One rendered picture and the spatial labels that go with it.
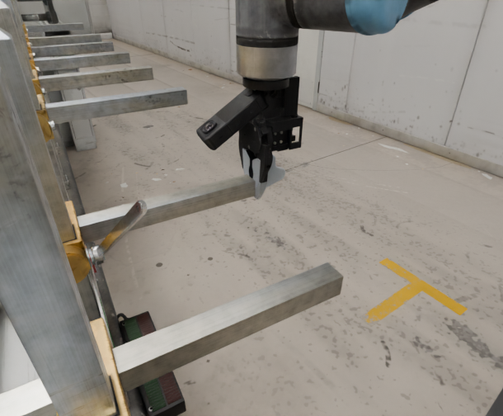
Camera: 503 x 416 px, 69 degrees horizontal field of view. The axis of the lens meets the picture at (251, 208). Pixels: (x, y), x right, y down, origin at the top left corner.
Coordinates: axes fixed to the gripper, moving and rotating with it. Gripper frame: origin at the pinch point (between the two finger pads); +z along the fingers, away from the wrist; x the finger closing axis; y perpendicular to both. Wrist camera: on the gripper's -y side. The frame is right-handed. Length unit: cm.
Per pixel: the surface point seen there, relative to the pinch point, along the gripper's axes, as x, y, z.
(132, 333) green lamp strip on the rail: -9.0, -25.8, 12.5
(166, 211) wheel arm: -1.6, -16.2, -2.0
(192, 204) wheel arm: -1.6, -12.0, -2.1
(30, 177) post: -30.8, -29.6, -24.5
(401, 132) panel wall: 144, 221, 75
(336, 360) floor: 7, 38, 83
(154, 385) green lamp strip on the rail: -18.8, -25.3, 12.5
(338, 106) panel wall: 214, 213, 71
